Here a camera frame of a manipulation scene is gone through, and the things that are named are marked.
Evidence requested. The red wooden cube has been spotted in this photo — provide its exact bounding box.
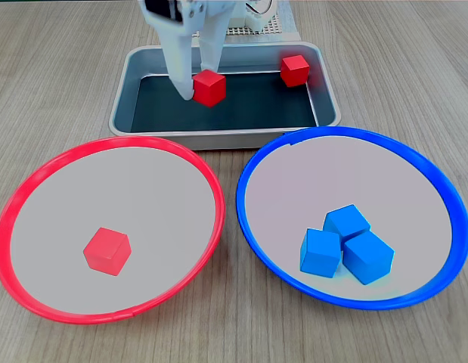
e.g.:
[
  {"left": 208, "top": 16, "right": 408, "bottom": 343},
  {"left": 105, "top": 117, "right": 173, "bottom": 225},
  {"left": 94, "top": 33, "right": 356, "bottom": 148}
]
[
  {"left": 191, "top": 69, "right": 227, "bottom": 109},
  {"left": 82, "top": 226, "right": 133, "bottom": 277},
  {"left": 280, "top": 54, "right": 311, "bottom": 88}
]

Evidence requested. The blue wooden cube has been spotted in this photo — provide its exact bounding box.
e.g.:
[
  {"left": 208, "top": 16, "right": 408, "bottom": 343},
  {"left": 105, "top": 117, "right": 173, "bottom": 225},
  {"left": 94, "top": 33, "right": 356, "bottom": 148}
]
[
  {"left": 323, "top": 203, "right": 372, "bottom": 241},
  {"left": 342, "top": 230, "right": 395, "bottom": 287},
  {"left": 299, "top": 228, "right": 342, "bottom": 280}
]

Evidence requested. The black tray liner mat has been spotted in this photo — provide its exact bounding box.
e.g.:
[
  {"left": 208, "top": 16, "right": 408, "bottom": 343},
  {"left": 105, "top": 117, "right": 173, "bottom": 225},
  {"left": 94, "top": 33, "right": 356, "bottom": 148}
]
[{"left": 129, "top": 70, "right": 320, "bottom": 133}]

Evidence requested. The silver metal tray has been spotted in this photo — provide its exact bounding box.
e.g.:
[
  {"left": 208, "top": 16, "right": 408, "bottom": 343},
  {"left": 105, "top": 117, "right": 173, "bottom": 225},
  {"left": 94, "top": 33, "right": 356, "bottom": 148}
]
[{"left": 107, "top": 41, "right": 342, "bottom": 151}]

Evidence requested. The white mesh mat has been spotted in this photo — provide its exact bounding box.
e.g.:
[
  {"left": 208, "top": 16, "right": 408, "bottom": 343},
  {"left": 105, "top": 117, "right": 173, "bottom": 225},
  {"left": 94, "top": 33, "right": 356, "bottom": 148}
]
[{"left": 225, "top": 0, "right": 286, "bottom": 37}]

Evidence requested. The white dish with red rim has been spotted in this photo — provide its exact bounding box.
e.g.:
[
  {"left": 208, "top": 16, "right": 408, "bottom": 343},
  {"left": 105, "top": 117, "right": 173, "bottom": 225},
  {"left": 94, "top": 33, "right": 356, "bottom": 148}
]
[{"left": 0, "top": 135, "right": 226, "bottom": 326}]

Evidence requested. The white dish with blue rim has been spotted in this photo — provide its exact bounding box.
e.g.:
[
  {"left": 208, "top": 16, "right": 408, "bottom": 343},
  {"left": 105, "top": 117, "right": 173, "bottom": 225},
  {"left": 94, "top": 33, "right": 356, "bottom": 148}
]
[{"left": 235, "top": 126, "right": 468, "bottom": 312}]

